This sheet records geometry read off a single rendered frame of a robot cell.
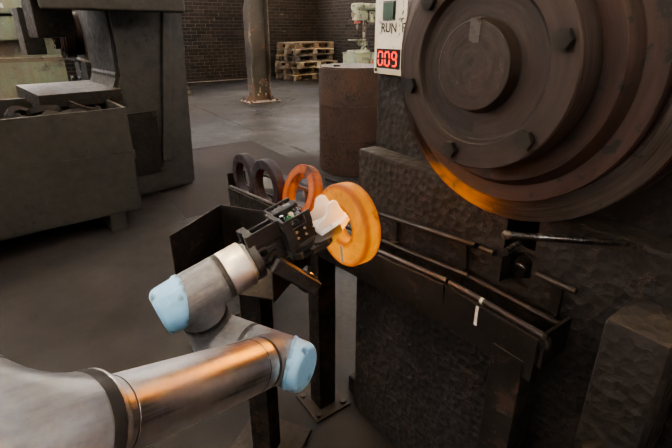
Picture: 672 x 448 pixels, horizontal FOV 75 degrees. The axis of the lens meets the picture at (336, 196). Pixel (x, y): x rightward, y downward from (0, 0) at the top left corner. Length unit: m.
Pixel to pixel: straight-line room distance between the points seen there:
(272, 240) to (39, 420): 0.42
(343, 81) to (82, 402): 3.23
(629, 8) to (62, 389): 0.65
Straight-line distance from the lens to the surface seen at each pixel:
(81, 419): 0.43
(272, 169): 1.45
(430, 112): 0.69
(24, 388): 0.43
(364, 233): 0.75
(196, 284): 0.68
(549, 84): 0.58
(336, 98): 3.54
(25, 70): 9.48
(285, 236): 0.71
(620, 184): 0.65
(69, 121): 2.79
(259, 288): 1.04
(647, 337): 0.70
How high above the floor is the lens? 1.16
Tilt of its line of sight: 21 degrees down
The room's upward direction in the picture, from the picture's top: straight up
